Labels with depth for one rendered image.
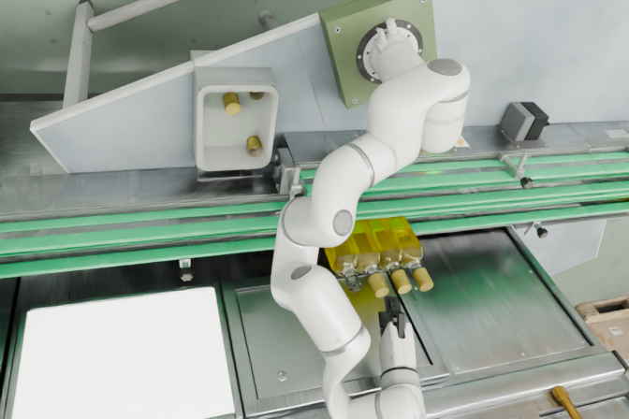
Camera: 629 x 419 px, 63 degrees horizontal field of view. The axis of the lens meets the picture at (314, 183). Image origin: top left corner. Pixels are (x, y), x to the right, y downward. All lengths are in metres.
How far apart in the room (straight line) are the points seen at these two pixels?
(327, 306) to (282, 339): 0.42
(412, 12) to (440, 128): 0.33
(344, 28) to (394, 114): 0.35
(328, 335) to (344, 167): 0.26
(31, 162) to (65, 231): 0.54
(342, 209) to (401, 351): 0.37
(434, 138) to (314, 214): 0.29
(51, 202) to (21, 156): 0.51
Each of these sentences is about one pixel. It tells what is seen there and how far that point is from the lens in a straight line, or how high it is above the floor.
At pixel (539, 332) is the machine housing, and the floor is 1.24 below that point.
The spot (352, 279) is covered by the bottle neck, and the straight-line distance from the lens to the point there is 1.16.
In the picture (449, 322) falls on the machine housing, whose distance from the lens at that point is 1.40.
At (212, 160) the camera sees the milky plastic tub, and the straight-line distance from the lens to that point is 1.22.
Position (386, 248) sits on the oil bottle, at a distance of 1.23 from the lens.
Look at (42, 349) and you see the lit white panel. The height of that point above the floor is 1.10.
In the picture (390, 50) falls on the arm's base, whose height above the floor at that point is 0.88.
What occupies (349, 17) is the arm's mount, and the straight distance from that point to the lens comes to 1.11.
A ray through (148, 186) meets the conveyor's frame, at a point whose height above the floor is 0.82.
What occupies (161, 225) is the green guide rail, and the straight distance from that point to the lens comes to 1.19.
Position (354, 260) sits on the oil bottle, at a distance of 1.18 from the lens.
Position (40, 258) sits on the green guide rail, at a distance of 1.27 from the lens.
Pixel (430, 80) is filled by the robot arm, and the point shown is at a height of 1.12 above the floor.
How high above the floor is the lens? 1.76
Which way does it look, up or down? 45 degrees down
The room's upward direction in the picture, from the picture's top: 157 degrees clockwise
